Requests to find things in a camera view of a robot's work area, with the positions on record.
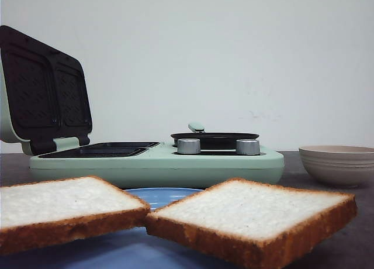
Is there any silver control knob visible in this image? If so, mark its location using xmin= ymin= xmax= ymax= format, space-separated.
xmin=177 ymin=139 xmax=201 ymax=155
xmin=236 ymin=139 xmax=261 ymax=156

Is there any black round frying pan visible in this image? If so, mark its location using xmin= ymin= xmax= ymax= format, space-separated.
xmin=171 ymin=122 xmax=259 ymax=150

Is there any white bread slice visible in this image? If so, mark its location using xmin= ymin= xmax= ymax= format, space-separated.
xmin=146 ymin=178 xmax=357 ymax=268
xmin=1 ymin=175 xmax=150 ymax=255

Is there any blue round plate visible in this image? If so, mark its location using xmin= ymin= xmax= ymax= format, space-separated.
xmin=0 ymin=187 xmax=234 ymax=269

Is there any right silver control knob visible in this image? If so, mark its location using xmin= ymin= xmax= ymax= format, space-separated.
xmin=236 ymin=139 xmax=261 ymax=156

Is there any beige ribbed bowl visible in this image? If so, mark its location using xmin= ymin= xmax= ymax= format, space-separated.
xmin=299 ymin=145 xmax=373 ymax=187

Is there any mint green breakfast maker lid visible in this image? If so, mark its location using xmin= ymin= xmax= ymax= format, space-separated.
xmin=1 ymin=25 xmax=92 ymax=156

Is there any left silver control knob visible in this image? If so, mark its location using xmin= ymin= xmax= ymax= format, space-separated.
xmin=177 ymin=139 xmax=201 ymax=155

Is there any mint green breakfast maker base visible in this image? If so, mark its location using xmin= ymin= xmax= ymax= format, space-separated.
xmin=29 ymin=142 xmax=285 ymax=189

